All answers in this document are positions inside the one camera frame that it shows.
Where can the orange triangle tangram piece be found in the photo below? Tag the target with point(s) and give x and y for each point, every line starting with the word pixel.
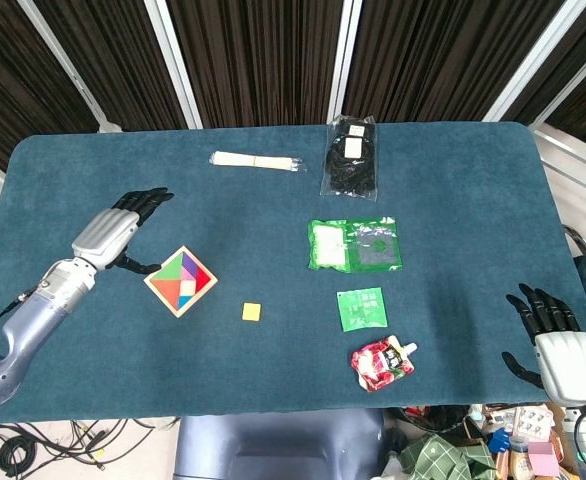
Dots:
pixel 165 291

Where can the blue plastic item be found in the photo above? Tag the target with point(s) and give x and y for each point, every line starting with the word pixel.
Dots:
pixel 500 440

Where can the clear bag of black items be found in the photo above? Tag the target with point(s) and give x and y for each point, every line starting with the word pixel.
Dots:
pixel 348 175

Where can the green triangle tangram piece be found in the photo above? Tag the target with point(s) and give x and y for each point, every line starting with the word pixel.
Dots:
pixel 175 270

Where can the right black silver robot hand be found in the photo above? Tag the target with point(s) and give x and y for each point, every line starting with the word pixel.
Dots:
pixel 568 365

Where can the cyan small triangle piece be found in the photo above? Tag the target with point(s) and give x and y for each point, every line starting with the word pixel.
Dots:
pixel 184 301

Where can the pink box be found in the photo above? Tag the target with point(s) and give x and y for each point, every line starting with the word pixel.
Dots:
pixel 543 457

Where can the pink small triangle piece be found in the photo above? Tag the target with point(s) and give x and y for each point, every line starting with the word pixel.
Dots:
pixel 189 275

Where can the red spouted drink pouch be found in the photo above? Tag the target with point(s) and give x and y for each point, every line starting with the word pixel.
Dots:
pixel 378 367

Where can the white sticks bundle in plastic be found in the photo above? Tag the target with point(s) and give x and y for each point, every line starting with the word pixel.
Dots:
pixel 253 161

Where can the yellow square tangram piece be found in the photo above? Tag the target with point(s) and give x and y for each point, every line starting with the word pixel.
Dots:
pixel 251 311

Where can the wooden tangram tray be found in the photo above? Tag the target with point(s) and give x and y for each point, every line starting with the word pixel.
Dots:
pixel 188 288

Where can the large green plastic pouch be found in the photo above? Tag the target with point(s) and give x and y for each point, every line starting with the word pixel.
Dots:
pixel 373 250

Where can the blue table cloth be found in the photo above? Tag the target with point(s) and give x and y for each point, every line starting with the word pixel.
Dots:
pixel 273 225

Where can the red triangle tangram piece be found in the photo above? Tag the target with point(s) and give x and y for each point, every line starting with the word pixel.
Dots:
pixel 203 282

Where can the white blister pack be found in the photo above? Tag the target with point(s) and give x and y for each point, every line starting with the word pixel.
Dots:
pixel 533 422

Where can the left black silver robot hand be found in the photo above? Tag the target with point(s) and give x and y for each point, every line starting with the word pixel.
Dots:
pixel 105 235

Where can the dark blue robot torso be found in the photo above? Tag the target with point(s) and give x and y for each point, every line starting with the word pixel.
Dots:
pixel 273 445

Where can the purple parallelogram tangram piece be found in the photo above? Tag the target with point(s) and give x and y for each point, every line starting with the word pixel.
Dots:
pixel 189 262

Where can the small green sachet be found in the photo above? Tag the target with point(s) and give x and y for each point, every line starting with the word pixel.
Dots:
pixel 363 310

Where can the green plaid cloth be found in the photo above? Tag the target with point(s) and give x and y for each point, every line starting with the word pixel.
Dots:
pixel 443 460

